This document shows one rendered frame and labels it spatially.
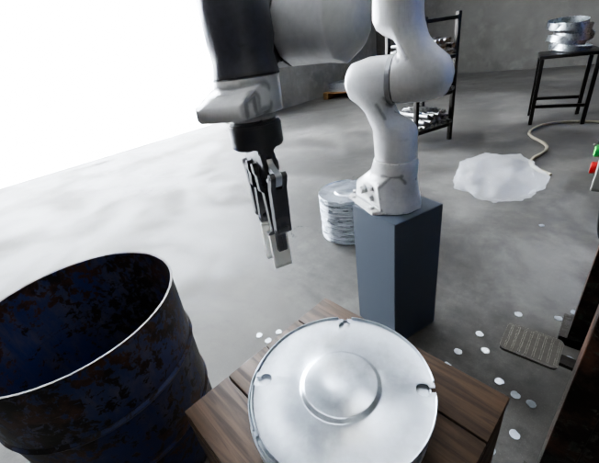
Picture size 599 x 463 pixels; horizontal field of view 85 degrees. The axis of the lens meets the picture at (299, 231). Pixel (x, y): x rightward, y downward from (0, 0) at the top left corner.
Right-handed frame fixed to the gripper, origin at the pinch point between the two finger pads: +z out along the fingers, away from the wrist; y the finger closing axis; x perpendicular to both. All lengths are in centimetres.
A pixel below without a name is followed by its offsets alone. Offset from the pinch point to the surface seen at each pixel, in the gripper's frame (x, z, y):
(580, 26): -306, -21, 125
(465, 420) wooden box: -16.6, 25.2, -26.6
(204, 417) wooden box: 19.8, 25.8, -4.4
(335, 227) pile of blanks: -56, 49, 80
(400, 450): -3.2, 20.2, -27.2
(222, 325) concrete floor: 9, 60, 57
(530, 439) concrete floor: -46, 59, -24
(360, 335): -10.3, 19.7, -8.3
